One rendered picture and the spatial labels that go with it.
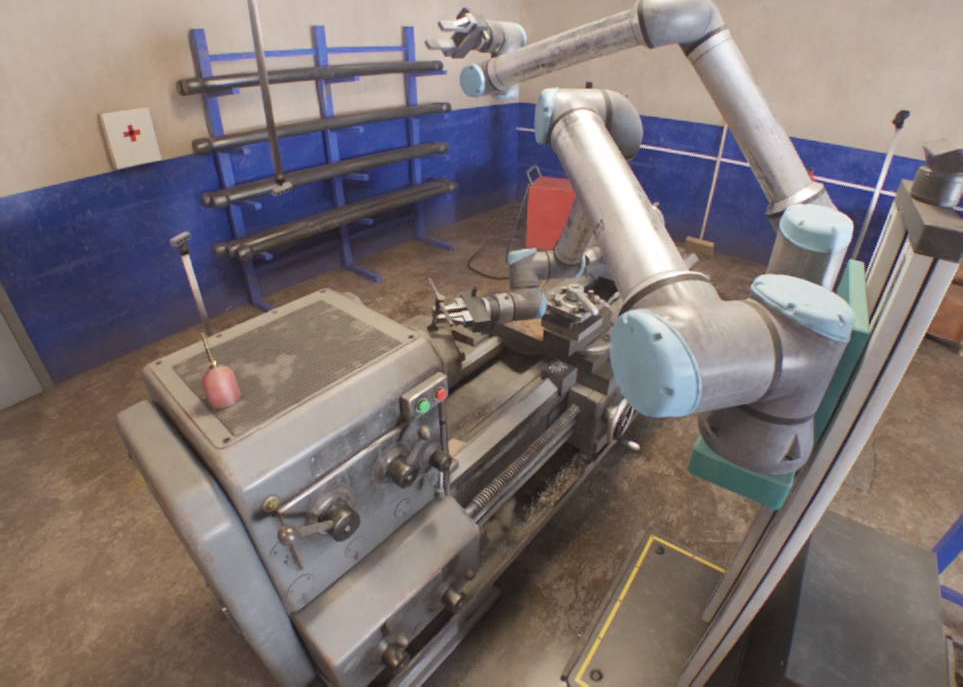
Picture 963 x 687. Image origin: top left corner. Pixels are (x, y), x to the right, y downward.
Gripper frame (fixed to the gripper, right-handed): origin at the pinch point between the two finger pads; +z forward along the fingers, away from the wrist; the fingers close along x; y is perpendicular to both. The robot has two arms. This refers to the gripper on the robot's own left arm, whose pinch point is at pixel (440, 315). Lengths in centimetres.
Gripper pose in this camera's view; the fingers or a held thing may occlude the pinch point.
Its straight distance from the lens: 140.3
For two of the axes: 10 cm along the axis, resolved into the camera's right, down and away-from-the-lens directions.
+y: 2.1, -7.0, -6.9
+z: -9.1, 1.2, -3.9
